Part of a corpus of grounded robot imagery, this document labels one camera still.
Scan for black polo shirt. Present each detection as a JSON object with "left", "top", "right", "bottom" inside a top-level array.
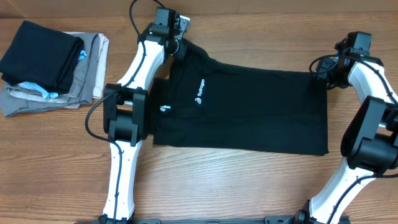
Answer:
[{"left": 150, "top": 43, "right": 328, "bottom": 156}]

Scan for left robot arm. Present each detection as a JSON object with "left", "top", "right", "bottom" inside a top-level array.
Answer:
[{"left": 98, "top": 16, "right": 190, "bottom": 223}]

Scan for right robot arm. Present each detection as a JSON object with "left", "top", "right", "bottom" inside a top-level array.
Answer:
[{"left": 277, "top": 54, "right": 397, "bottom": 223}]

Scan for white folded garment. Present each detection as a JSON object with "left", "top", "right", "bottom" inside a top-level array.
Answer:
[{"left": 66, "top": 32, "right": 109, "bottom": 103}]

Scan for light blue cloth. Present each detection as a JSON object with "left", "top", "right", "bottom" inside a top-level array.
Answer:
[{"left": 8, "top": 50, "right": 90, "bottom": 103}]

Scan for black folded garment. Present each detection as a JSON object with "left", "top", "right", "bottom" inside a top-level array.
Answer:
[{"left": 1, "top": 21, "right": 84, "bottom": 94}]

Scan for grey folded garment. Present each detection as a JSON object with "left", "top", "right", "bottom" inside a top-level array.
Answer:
[{"left": 1, "top": 32, "right": 109, "bottom": 116}]

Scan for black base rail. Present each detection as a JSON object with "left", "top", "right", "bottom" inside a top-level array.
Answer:
[{"left": 74, "top": 215, "right": 351, "bottom": 224}]

